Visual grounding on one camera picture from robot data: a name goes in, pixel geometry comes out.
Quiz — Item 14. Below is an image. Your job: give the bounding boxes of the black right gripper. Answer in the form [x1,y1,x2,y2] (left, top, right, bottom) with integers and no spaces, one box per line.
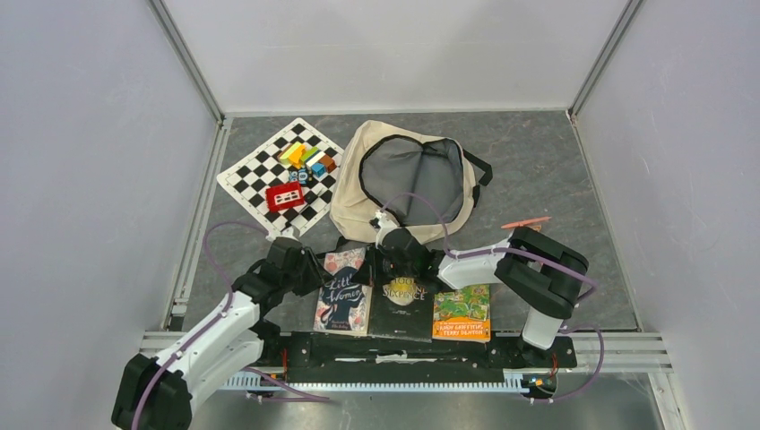
[352,242,416,288]

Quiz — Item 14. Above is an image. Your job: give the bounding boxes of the Little Women book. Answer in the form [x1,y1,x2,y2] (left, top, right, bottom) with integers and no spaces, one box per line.
[313,248,371,337]

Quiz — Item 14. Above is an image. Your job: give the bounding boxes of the beige canvas backpack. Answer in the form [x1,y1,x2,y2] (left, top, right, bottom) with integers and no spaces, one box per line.
[330,120,493,249]

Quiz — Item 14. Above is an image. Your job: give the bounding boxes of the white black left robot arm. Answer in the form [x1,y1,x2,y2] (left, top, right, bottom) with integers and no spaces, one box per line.
[111,236,333,429]

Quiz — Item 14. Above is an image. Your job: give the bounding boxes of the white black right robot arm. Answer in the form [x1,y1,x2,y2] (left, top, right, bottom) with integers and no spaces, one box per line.
[358,227,598,366]

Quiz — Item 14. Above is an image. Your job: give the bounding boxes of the black Moon and Sixpence book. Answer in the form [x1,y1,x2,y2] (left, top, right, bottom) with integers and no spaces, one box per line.
[367,278,434,342]

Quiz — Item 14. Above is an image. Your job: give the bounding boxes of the red plastic block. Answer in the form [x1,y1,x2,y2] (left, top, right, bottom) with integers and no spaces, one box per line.
[265,182,305,212]

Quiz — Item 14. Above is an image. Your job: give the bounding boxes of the black white chessboard mat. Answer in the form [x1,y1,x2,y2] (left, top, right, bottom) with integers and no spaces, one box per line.
[217,118,343,234]

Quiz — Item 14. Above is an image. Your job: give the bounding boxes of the orange Treehouse book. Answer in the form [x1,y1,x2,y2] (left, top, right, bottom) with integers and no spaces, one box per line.
[432,284,491,343]

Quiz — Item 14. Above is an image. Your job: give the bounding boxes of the blue cube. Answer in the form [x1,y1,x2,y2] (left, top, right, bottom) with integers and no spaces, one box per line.
[312,162,328,178]

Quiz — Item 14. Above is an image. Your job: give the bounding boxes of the orange block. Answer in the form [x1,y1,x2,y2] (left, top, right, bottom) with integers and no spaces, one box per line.
[289,145,307,168]

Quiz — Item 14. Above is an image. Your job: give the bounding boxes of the brown block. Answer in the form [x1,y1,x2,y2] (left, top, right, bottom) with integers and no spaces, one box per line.
[319,155,337,173]

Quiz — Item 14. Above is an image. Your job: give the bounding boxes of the green yellow block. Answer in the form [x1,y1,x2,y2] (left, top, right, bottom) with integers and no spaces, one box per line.
[279,142,307,168]

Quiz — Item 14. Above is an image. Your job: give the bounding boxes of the salmon pencil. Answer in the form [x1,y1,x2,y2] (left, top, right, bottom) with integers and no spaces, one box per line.
[501,216,551,231]

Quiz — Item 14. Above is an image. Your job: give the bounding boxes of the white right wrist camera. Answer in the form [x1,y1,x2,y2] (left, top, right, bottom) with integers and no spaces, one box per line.
[369,210,399,246]

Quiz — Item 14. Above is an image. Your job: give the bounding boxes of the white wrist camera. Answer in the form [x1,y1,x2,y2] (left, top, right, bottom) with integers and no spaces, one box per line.
[369,210,399,246]
[266,226,300,242]

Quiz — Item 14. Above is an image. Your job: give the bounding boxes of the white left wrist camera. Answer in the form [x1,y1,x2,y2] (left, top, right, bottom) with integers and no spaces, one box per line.
[266,226,300,242]

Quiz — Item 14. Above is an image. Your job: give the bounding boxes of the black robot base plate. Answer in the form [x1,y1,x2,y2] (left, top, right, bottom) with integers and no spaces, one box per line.
[255,331,577,383]

